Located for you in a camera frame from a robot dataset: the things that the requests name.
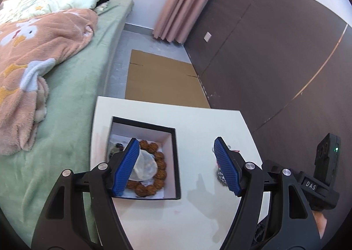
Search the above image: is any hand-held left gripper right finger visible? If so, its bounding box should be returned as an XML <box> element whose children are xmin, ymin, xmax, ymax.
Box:
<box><xmin>214</xmin><ymin>137</ymin><xmax>323</xmax><ymax>250</ymax></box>

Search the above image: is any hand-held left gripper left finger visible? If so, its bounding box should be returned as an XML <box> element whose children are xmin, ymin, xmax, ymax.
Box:
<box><xmin>31</xmin><ymin>138</ymin><xmax>141</xmax><ymax>250</ymax></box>

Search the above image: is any black box with white lining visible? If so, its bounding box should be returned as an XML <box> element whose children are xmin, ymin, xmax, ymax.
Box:
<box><xmin>106</xmin><ymin>116</ymin><xmax>182</xmax><ymax>200</ymax></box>

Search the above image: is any person's right forearm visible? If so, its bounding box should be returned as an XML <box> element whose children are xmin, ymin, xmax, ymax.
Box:
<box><xmin>312</xmin><ymin>207</ymin><xmax>328</xmax><ymax>241</ymax></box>

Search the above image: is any dark small jewelry piece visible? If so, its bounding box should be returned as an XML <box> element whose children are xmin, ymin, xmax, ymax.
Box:
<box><xmin>108</xmin><ymin>142</ymin><xmax>125</xmax><ymax>157</ymax></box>

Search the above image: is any white translucent pouch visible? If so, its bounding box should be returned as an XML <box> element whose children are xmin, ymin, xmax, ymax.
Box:
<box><xmin>129</xmin><ymin>149</ymin><xmax>159</xmax><ymax>181</ymax></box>

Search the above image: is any flat brown cardboard sheet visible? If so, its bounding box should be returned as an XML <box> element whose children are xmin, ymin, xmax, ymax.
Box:
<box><xmin>125</xmin><ymin>50</ymin><xmax>211</xmax><ymax>109</ymax></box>

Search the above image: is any green bed mattress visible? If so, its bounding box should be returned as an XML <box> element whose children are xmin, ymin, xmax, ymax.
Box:
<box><xmin>0</xmin><ymin>0</ymin><xmax>135</xmax><ymax>245</ymax></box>

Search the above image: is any pink printed fleece blanket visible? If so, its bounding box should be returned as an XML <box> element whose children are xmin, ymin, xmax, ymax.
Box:
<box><xmin>0</xmin><ymin>9</ymin><xmax>99</xmax><ymax>155</ymax></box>

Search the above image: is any pink curtain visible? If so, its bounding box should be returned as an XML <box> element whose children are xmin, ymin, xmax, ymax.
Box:
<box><xmin>152</xmin><ymin>0</ymin><xmax>230</xmax><ymax>45</ymax></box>

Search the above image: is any brown bead bracelet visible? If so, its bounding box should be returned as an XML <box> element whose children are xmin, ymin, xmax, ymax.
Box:
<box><xmin>125</xmin><ymin>140</ymin><xmax>168</xmax><ymax>197</ymax></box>

